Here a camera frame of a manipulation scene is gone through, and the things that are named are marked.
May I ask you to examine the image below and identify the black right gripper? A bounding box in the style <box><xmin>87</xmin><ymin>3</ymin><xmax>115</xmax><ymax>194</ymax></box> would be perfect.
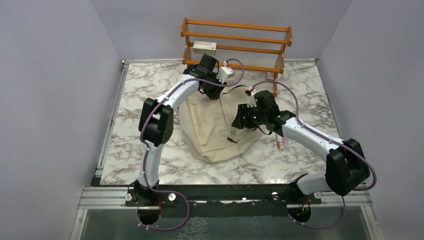
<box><xmin>231</xmin><ymin>103</ymin><xmax>267</xmax><ymax>130</ymax></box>

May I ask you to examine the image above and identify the cream canvas backpack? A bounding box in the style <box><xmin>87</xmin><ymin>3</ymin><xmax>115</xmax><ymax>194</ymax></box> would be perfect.
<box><xmin>178</xmin><ymin>85</ymin><xmax>263</xmax><ymax>163</ymax></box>

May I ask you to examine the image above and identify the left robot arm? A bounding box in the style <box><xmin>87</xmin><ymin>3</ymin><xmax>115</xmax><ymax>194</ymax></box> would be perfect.
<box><xmin>133</xmin><ymin>54</ymin><xmax>235</xmax><ymax>206</ymax></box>

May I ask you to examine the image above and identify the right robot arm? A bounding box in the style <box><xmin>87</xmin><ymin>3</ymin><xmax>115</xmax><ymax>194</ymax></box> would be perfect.
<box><xmin>231</xmin><ymin>90</ymin><xmax>371</xmax><ymax>204</ymax></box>

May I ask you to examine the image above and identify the white pen brown cap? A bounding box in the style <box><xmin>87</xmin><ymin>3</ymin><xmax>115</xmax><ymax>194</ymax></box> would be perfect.
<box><xmin>276</xmin><ymin>137</ymin><xmax>282</xmax><ymax>149</ymax></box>

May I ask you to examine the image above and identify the grey green small box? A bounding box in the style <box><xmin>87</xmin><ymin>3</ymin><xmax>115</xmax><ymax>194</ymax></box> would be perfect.
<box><xmin>192</xmin><ymin>40</ymin><xmax>217</xmax><ymax>55</ymax></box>

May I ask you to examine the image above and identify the pink highlighter pen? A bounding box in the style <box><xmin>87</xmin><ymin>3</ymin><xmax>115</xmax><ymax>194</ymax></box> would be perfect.
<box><xmin>282</xmin><ymin>136</ymin><xmax>289</xmax><ymax>148</ymax></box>

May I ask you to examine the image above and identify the red white small box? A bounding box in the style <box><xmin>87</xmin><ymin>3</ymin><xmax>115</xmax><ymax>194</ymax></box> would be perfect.
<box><xmin>266</xmin><ymin>71</ymin><xmax>276</xmax><ymax>81</ymax></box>

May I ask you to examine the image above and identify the orange wooden shelf rack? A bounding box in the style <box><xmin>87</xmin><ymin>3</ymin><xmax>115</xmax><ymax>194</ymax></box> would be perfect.
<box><xmin>180</xmin><ymin>18</ymin><xmax>293</xmax><ymax>82</ymax></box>

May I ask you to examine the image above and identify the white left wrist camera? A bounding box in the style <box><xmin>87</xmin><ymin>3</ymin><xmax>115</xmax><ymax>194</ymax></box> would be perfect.
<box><xmin>216</xmin><ymin>66</ymin><xmax>236</xmax><ymax>84</ymax></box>

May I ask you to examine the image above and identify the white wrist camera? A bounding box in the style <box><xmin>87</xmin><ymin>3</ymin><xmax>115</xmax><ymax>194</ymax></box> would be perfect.
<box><xmin>216</xmin><ymin>66</ymin><xmax>236</xmax><ymax>84</ymax></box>
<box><xmin>245</xmin><ymin>86</ymin><xmax>258</xmax><ymax>108</ymax></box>

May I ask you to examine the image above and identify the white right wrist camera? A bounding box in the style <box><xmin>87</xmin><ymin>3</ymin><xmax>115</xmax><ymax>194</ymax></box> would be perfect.
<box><xmin>245</xmin><ymin>86</ymin><xmax>258</xmax><ymax>108</ymax></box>

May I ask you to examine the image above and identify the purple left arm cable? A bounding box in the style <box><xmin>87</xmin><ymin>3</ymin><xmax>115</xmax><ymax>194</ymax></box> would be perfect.
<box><xmin>136</xmin><ymin>58</ymin><xmax>245</xmax><ymax>232</ymax></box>

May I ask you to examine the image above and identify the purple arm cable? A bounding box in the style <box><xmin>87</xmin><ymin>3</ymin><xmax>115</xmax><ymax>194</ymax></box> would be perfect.
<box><xmin>250</xmin><ymin>80</ymin><xmax>378</xmax><ymax>230</ymax></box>
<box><xmin>136</xmin><ymin>58</ymin><xmax>245</xmax><ymax>232</ymax></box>

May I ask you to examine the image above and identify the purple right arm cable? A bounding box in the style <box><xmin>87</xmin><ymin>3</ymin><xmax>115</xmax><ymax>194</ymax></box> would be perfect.
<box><xmin>250</xmin><ymin>80</ymin><xmax>378</xmax><ymax>230</ymax></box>

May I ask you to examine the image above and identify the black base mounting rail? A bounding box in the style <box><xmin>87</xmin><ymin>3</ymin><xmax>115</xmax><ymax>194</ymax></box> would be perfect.
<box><xmin>124</xmin><ymin>182</ymin><xmax>322</xmax><ymax>218</ymax></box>

